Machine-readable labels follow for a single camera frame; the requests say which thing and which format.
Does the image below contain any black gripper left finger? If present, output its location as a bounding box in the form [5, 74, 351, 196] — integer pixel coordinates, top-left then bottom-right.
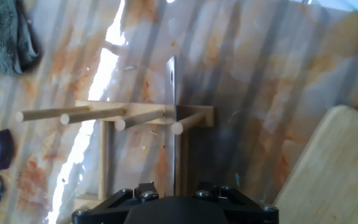
[71, 182, 160, 224]

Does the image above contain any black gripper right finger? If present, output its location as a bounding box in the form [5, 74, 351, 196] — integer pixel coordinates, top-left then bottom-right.
[193, 182, 280, 224]

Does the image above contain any steel cleaver knife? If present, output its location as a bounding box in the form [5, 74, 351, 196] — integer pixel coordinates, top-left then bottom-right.
[165, 55, 178, 197]

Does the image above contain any wooden cutting board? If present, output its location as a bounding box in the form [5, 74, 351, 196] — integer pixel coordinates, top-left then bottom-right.
[273, 105, 358, 224]

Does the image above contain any wooden peg rack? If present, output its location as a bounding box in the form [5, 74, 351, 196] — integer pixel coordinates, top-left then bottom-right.
[14, 100, 214, 212]

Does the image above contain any orange marbled table mat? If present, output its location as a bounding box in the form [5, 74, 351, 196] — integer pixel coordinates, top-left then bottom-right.
[0, 0, 358, 224]

